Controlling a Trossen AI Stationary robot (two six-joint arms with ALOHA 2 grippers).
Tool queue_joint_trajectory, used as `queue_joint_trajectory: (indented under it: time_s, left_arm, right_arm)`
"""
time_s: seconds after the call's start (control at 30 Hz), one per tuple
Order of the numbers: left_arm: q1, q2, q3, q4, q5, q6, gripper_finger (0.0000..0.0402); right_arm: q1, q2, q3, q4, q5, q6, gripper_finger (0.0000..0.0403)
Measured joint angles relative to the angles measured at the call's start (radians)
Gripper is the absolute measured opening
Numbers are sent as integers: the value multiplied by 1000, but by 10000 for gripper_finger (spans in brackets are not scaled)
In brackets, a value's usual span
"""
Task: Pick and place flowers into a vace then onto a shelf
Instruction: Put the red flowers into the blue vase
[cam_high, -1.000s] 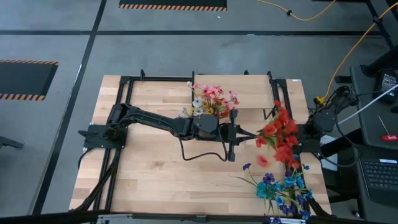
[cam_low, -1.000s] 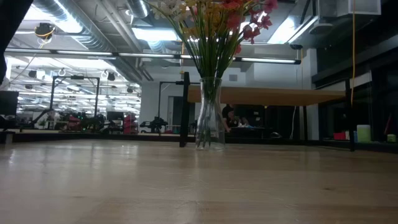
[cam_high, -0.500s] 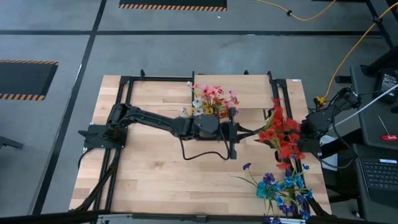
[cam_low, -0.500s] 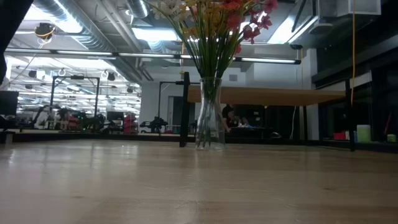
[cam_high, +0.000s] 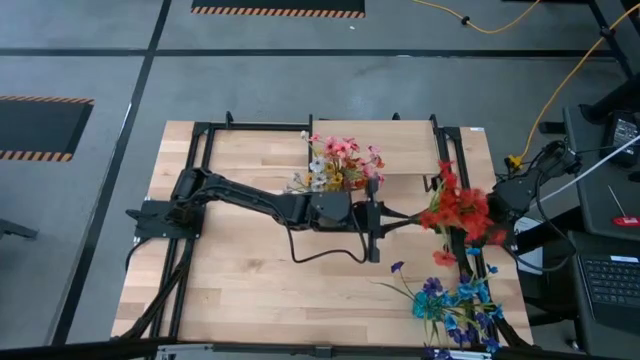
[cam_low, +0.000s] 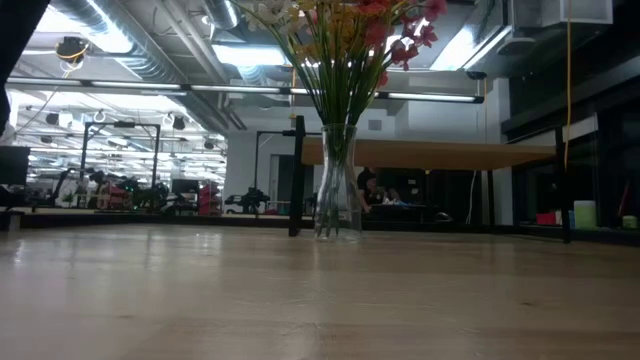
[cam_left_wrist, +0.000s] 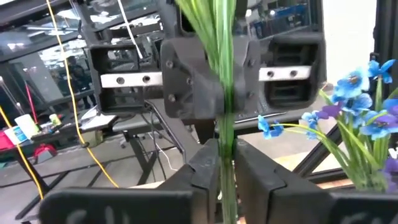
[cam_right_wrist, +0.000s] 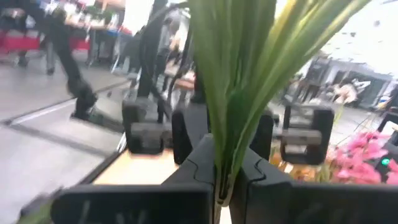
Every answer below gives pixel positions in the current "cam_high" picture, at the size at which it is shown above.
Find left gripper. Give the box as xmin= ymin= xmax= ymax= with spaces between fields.
xmin=349 ymin=175 xmax=424 ymax=265

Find orange flower bunch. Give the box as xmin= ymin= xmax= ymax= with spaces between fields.
xmin=343 ymin=157 xmax=387 ymax=191

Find red flower bunch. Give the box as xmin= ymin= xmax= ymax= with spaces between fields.
xmin=418 ymin=159 xmax=510 ymax=269

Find purple flower bunch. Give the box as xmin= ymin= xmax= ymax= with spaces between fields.
xmin=388 ymin=259 xmax=501 ymax=360

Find pink flower bunch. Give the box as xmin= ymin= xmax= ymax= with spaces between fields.
xmin=309 ymin=132 xmax=387 ymax=187

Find white flower bunch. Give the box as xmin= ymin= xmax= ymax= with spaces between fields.
xmin=284 ymin=129 xmax=330 ymax=194

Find blue flower bunch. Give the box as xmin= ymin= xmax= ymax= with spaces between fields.
xmin=412 ymin=247 xmax=506 ymax=354

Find teal glass vase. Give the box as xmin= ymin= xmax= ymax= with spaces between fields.
xmin=412 ymin=291 xmax=442 ymax=321

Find dark grey desk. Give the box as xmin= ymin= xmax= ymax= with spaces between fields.
xmin=542 ymin=104 xmax=640 ymax=360

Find black keyboard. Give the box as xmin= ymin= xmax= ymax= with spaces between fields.
xmin=577 ymin=253 xmax=640 ymax=332

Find white rod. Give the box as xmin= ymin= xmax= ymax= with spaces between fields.
xmin=542 ymin=133 xmax=640 ymax=200

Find black screen device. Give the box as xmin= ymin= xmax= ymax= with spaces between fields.
xmin=598 ymin=109 xmax=640 ymax=169

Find black mat orange stripes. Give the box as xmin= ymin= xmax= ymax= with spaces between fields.
xmin=190 ymin=0 xmax=367 ymax=20
xmin=0 ymin=95 xmax=96 ymax=163

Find black stand leg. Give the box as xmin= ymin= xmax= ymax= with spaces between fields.
xmin=579 ymin=0 xmax=640 ymax=126

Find black chair foot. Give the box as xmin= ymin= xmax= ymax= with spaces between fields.
xmin=0 ymin=217 xmax=40 ymax=242

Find wooden shelf black frame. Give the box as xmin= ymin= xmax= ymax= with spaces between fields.
xmin=307 ymin=113 xmax=447 ymax=195

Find black looped cable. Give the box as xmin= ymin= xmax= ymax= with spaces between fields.
xmin=285 ymin=199 xmax=371 ymax=265

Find yellow cable black plug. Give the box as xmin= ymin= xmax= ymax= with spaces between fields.
xmin=409 ymin=0 xmax=544 ymax=35

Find red handled screwdriver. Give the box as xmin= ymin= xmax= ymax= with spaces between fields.
xmin=606 ymin=183 xmax=640 ymax=229

